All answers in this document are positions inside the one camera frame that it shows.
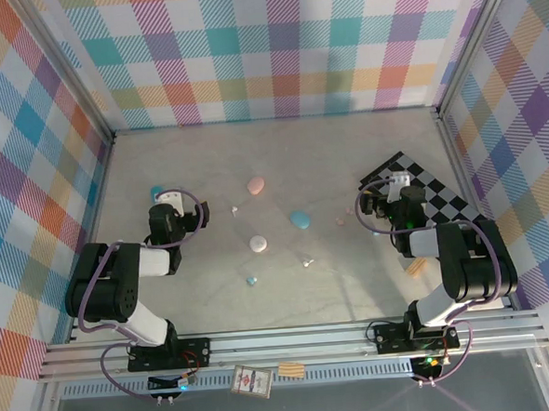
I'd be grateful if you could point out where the blue earbud charging case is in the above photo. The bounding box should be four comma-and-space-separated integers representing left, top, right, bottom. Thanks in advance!
288, 209, 312, 231

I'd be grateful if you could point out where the black grey chessboard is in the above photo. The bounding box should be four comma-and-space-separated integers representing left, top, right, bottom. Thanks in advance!
357, 145, 486, 232

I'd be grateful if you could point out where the orange striped block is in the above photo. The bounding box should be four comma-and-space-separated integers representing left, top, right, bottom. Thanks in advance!
406, 257, 430, 280

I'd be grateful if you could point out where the playing card box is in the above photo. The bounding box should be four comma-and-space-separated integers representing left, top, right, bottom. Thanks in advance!
228, 361, 275, 401

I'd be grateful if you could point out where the striped wooden block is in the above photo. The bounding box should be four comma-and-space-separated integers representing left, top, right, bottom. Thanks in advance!
276, 360, 306, 380

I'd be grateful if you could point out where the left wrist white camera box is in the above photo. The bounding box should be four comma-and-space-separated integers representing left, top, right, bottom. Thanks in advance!
155, 186, 187, 219

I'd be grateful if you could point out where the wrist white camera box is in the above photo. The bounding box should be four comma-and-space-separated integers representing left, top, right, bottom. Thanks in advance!
155, 186, 187, 219
385, 170, 414, 204

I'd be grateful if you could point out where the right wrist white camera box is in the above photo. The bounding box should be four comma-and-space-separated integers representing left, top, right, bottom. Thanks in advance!
385, 170, 414, 204

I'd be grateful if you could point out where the aluminium side rail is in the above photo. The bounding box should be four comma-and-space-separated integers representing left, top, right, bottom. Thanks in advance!
435, 111, 517, 316
55, 138, 127, 344

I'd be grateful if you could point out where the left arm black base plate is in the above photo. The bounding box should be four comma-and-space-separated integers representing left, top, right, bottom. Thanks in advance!
126, 337, 213, 373

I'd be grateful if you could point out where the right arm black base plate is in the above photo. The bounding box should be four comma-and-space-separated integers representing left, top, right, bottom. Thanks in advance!
372, 317, 462, 355

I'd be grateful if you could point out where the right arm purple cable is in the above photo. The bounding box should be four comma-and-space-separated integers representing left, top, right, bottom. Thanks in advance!
355, 168, 511, 391

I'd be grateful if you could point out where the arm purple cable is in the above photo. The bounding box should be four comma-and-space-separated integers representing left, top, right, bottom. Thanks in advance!
70, 184, 222, 410
355, 168, 511, 391

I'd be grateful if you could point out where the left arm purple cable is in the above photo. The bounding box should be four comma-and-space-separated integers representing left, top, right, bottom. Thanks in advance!
70, 184, 222, 410

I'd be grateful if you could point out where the aluminium mounting rail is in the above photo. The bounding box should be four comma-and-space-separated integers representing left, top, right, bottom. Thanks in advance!
34, 312, 549, 382

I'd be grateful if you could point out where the aluminium corner post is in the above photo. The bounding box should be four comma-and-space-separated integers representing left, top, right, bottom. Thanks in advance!
7, 0, 116, 152
427, 0, 531, 120

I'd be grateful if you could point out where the slotted grey cable duct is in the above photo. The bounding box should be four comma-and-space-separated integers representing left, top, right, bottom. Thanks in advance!
56, 357, 417, 402

